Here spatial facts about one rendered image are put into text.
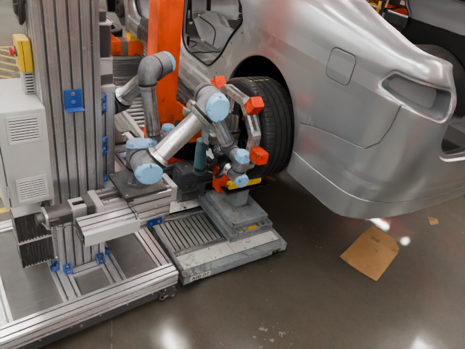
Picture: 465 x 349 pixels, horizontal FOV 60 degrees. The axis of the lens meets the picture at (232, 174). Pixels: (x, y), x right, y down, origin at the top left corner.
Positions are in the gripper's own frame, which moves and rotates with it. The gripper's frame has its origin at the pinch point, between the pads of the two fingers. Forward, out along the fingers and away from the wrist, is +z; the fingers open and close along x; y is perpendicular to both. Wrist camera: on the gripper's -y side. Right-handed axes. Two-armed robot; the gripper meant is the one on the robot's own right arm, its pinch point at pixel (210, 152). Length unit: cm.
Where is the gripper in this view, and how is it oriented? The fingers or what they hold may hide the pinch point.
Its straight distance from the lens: 233.9
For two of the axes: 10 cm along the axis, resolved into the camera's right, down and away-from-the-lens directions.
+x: -8.4, 1.8, -5.1
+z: -5.2, -5.3, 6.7
